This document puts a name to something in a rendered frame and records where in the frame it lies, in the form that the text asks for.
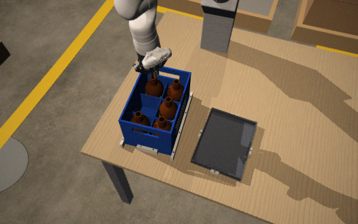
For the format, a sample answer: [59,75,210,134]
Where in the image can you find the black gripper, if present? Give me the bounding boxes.
[133,53,167,78]

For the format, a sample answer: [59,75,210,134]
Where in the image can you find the dark blue crate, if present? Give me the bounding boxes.
[118,73,190,156]

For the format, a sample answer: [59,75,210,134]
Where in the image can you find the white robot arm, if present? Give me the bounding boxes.
[114,0,172,69]

